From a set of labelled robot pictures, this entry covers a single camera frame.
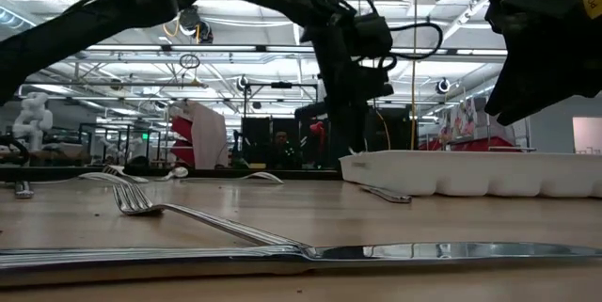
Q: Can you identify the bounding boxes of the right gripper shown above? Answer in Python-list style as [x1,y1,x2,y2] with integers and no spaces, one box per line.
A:
[483,24,602,127]

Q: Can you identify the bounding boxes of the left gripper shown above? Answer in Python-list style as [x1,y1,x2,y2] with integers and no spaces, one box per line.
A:
[294,22,395,155]

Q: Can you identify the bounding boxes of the metal shelf rack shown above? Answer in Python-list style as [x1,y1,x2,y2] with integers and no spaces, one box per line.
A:
[469,97,537,153]

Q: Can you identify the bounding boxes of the red storage bins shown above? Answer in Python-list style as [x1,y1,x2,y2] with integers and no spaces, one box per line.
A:
[418,135,515,152]

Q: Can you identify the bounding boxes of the person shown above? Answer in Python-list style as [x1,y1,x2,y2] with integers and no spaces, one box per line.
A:
[271,128,295,167]

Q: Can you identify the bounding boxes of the colourful posters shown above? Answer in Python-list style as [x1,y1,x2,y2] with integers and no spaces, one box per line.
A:
[439,98,479,142]

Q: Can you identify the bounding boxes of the silver spoon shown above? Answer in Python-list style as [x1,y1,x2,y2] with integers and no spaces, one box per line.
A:
[180,170,287,185]
[32,171,134,188]
[154,166,190,183]

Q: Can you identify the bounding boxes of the white cutlery tray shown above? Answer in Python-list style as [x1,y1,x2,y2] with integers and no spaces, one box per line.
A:
[339,150,602,199]

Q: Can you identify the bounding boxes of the yellow label tag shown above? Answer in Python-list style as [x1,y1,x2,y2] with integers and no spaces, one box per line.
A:
[577,0,602,22]

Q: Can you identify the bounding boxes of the white and red panel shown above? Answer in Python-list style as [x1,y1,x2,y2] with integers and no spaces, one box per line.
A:
[168,100,230,170]

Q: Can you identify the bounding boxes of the silver fork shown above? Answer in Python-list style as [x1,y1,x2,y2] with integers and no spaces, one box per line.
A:
[101,164,151,184]
[111,183,311,249]

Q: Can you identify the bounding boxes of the white robot figure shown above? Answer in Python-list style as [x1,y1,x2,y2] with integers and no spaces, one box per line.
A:
[11,92,55,152]

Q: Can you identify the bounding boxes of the yellow curved cable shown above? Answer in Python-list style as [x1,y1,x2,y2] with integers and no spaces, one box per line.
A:
[375,111,392,151]

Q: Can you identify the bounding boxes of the black aluminium rig frame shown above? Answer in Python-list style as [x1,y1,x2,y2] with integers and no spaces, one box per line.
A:
[0,165,343,183]

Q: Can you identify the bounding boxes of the black partition wall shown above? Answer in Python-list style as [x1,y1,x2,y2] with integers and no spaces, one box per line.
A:
[241,106,415,170]

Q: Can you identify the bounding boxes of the yellow hanging cord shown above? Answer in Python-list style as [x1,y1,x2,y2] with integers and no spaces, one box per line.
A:
[409,0,420,151]

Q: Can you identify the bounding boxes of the black metal stand frame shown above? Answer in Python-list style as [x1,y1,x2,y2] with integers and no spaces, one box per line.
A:
[242,82,320,119]

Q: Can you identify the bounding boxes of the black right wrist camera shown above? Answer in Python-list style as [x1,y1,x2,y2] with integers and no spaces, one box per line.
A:
[485,0,582,35]

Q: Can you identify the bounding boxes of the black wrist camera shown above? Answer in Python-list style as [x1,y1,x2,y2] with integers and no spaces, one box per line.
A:
[485,0,582,35]
[353,11,395,60]

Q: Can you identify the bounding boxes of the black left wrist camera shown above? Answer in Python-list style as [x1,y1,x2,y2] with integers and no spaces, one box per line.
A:
[353,11,395,60]

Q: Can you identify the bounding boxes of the black left camera cable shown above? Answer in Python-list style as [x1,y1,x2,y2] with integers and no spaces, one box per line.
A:
[281,0,445,72]

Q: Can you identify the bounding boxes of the black rail with light strips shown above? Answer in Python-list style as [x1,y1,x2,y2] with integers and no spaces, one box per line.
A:
[18,42,512,57]

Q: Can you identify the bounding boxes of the black framed enclosure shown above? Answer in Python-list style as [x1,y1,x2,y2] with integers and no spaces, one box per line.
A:
[77,121,164,167]

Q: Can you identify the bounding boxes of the silver ventilation duct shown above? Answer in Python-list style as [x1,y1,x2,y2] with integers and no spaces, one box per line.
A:
[0,6,39,35]

